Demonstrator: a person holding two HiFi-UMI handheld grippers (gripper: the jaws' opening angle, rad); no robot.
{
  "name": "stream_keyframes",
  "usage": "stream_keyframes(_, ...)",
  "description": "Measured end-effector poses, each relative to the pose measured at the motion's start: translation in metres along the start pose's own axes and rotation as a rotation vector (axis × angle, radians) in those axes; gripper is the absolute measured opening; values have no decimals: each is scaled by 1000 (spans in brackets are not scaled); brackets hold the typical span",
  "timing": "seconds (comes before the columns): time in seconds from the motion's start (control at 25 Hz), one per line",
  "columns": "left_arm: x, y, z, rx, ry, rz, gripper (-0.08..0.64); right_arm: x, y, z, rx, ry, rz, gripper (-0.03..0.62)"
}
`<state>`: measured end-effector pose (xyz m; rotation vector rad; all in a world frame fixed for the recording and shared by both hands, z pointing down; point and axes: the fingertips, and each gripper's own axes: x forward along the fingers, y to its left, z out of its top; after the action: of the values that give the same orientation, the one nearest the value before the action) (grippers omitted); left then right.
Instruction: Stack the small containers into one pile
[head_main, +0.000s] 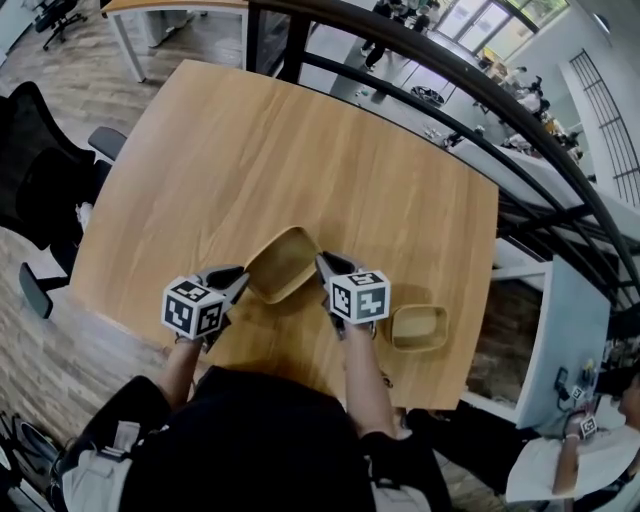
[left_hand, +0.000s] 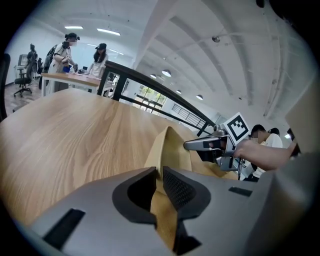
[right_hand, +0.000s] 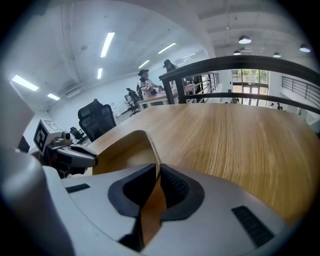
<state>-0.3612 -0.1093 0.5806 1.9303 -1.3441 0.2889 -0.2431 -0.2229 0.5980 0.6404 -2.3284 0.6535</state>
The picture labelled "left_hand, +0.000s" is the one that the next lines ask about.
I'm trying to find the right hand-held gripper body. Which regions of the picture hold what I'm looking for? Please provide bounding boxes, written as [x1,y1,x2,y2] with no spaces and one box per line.
[212,112,251,172]

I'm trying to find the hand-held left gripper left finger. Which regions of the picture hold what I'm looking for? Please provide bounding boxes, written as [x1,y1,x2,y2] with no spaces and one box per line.
[29,166,174,256]

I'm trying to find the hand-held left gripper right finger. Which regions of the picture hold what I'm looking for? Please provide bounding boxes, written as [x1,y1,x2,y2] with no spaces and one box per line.
[162,165,262,256]

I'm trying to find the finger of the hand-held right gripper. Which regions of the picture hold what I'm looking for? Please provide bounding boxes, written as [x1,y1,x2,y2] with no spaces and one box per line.
[196,149,223,163]
[183,135,230,152]

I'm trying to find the beige tray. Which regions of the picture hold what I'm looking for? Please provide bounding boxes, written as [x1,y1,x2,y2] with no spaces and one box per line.
[143,126,240,252]

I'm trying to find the person's right forearm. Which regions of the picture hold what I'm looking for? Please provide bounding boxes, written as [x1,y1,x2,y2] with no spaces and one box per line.
[233,138,295,171]

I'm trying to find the thin black balcony railing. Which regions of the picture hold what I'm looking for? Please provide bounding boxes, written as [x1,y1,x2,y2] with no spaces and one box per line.
[172,103,208,128]

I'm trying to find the glass entrance doors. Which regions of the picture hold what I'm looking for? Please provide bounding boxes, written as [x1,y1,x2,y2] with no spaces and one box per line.
[136,84,168,112]

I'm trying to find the black metal railing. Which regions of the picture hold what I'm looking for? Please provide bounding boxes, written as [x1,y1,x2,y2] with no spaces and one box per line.
[97,59,218,137]

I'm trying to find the wooden table with white legs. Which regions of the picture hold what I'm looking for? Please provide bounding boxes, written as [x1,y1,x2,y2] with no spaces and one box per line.
[41,72,102,97]

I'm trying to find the black swivel office chair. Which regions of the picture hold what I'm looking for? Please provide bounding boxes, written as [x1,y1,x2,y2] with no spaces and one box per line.
[13,53,33,98]

